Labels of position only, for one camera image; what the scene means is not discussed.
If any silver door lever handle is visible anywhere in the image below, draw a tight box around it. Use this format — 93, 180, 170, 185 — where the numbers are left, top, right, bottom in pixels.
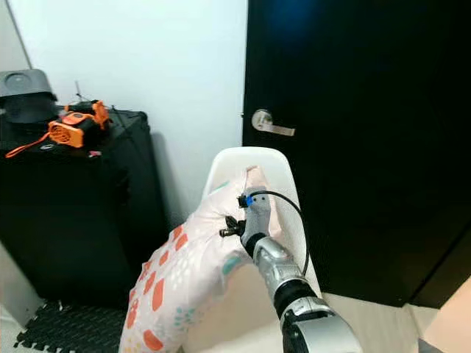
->
251, 109, 296, 138

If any black door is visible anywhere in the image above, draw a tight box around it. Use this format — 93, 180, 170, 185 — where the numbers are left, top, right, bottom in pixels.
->
241, 0, 471, 308

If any black foam floor mat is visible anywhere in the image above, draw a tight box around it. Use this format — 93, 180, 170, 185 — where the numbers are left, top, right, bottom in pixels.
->
15, 300, 130, 353

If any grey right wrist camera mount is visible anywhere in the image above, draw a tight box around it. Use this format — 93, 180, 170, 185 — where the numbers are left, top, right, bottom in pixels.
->
241, 188, 272, 240

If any black fabric case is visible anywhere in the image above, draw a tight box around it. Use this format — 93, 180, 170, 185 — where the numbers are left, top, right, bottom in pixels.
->
0, 107, 170, 310

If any dark grey plastic container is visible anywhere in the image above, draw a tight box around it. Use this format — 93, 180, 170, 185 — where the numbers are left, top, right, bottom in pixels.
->
0, 69, 57, 124

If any white pillow orange pattern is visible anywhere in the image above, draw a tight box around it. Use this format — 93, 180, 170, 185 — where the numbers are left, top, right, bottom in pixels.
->
119, 165, 280, 353

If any white shell chair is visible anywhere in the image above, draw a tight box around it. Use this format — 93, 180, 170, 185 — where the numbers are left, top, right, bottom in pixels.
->
184, 146, 322, 353

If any orange black portable fan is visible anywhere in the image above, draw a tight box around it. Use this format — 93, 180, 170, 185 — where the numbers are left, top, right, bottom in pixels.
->
5, 100, 111, 159

